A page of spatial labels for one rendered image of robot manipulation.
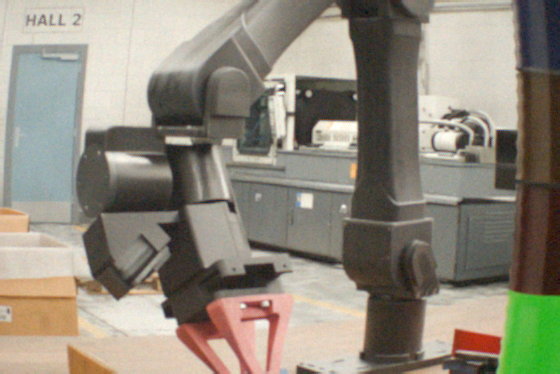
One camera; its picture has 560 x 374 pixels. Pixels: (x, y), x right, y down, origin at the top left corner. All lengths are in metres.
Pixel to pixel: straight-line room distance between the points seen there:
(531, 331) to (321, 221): 8.70
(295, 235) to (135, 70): 3.69
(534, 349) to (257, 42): 0.56
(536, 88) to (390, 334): 0.70
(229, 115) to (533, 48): 0.51
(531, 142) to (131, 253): 0.48
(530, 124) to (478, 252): 7.37
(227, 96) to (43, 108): 10.90
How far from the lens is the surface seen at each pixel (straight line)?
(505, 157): 0.56
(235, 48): 0.80
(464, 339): 0.90
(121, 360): 0.99
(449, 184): 7.56
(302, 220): 9.25
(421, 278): 0.95
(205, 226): 0.75
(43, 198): 11.70
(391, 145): 0.94
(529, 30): 0.29
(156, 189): 0.76
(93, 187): 0.76
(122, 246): 0.73
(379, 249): 0.94
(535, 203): 0.29
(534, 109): 0.29
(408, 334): 0.98
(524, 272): 0.30
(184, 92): 0.78
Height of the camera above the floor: 1.13
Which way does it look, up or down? 3 degrees down
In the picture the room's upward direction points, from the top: 2 degrees clockwise
